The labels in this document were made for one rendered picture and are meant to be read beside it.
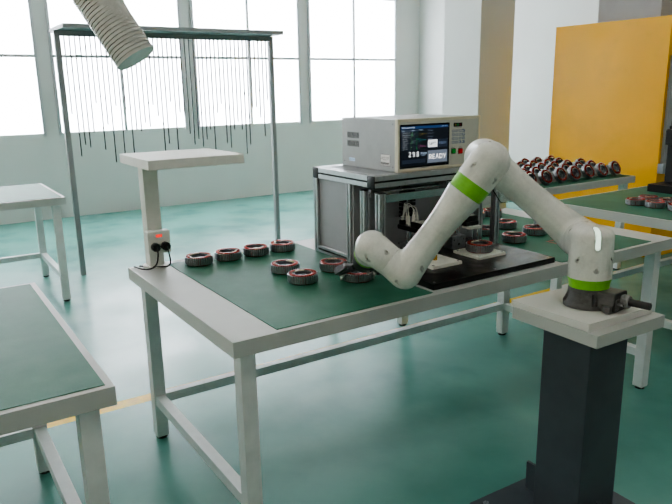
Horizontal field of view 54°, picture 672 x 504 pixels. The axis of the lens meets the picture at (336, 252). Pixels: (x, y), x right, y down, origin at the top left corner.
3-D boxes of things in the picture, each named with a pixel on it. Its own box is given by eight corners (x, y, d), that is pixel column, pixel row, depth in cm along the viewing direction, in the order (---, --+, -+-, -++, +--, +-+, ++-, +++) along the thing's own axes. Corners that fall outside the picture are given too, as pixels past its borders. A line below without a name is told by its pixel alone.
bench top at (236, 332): (673, 248, 303) (674, 237, 302) (233, 359, 186) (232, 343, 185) (506, 216, 385) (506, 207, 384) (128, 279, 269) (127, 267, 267)
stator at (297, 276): (323, 282, 240) (323, 273, 239) (295, 287, 235) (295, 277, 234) (309, 275, 250) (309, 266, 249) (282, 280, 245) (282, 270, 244)
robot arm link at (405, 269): (450, 181, 208) (448, 182, 197) (479, 203, 207) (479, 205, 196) (382, 271, 216) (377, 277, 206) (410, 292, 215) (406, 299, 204)
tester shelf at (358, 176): (501, 174, 283) (502, 163, 282) (374, 189, 247) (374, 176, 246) (433, 165, 319) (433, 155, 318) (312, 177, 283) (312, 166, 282)
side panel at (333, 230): (356, 262, 269) (355, 183, 262) (350, 263, 268) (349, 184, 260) (320, 249, 292) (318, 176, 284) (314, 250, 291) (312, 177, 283)
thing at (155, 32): (292, 248, 614) (285, 31, 568) (88, 282, 517) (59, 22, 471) (267, 239, 655) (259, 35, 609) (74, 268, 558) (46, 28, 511)
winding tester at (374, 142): (479, 164, 278) (480, 115, 273) (397, 173, 255) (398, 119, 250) (418, 157, 310) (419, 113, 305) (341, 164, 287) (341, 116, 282)
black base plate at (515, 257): (554, 262, 264) (555, 256, 263) (433, 290, 230) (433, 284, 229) (470, 241, 302) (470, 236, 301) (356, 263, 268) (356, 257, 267)
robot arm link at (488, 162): (514, 155, 205) (483, 131, 204) (522, 158, 192) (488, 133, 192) (478, 202, 209) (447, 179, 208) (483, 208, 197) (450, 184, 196)
